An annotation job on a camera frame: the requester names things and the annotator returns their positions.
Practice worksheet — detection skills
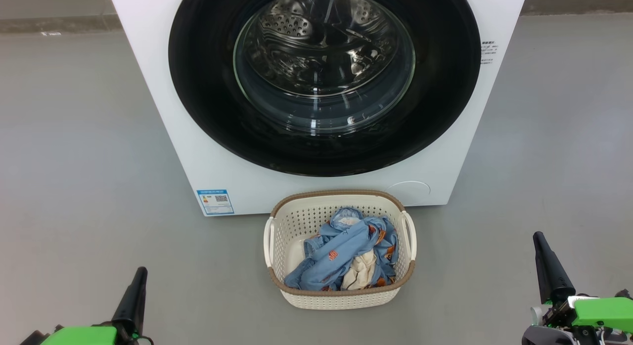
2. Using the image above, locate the white front-load washing machine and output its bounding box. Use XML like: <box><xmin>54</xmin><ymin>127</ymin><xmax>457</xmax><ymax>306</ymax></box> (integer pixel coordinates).
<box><xmin>108</xmin><ymin>0</ymin><xmax>529</xmax><ymax>217</ymax></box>

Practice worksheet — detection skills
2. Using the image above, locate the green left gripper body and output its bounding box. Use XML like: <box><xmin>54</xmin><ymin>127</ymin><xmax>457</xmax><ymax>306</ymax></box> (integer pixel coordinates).
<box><xmin>20</xmin><ymin>324</ymin><xmax>154</xmax><ymax>345</ymax></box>

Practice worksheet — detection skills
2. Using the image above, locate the stainless steel washing machine drum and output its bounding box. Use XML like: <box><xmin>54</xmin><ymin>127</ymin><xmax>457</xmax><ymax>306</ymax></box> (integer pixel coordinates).
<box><xmin>235</xmin><ymin>0</ymin><xmax>415</xmax><ymax>96</ymax></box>

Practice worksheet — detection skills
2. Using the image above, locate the blue energy label sticker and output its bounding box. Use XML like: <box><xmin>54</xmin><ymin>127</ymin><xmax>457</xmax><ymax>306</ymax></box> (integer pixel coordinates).
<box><xmin>196</xmin><ymin>189</ymin><xmax>235</xmax><ymax>216</ymax></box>

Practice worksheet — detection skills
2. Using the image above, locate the black round glass washer door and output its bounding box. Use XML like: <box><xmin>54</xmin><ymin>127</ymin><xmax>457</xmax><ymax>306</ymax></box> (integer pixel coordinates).
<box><xmin>168</xmin><ymin>0</ymin><xmax>482</xmax><ymax>177</ymax></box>

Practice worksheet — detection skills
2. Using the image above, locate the blue bear print garment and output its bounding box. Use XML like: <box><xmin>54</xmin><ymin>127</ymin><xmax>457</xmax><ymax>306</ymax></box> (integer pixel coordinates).
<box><xmin>284</xmin><ymin>207</ymin><xmax>399</xmax><ymax>292</ymax></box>

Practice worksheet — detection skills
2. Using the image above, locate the cream perforated laundry basket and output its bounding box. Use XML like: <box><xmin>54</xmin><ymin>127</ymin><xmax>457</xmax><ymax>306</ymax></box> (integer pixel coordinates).
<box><xmin>263</xmin><ymin>189</ymin><xmax>417</xmax><ymax>310</ymax></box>

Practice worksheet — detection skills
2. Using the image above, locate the round white filter cover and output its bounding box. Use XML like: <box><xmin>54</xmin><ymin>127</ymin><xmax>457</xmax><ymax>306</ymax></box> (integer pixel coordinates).
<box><xmin>387</xmin><ymin>181</ymin><xmax>431</xmax><ymax>206</ymax></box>

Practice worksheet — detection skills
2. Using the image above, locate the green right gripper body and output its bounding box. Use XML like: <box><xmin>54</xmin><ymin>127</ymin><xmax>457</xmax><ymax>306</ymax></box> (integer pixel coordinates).
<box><xmin>522</xmin><ymin>289</ymin><xmax>633</xmax><ymax>345</ymax></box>

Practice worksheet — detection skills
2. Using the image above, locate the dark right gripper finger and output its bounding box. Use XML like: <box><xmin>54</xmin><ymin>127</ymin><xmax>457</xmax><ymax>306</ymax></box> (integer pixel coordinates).
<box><xmin>533</xmin><ymin>231</ymin><xmax>577</xmax><ymax>304</ymax></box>

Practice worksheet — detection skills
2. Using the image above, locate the cream garment with black lettering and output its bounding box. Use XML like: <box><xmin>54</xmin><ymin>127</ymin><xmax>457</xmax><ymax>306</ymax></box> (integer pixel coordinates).
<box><xmin>341</xmin><ymin>250</ymin><xmax>377</xmax><ymax>291</ymax></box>

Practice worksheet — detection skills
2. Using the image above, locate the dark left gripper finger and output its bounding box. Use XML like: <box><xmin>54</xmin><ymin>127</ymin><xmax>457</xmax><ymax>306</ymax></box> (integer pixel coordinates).
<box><xmin>111</xmin><ymin>267</ymin><xmax>148</xmax><ymax>337</ymax></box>

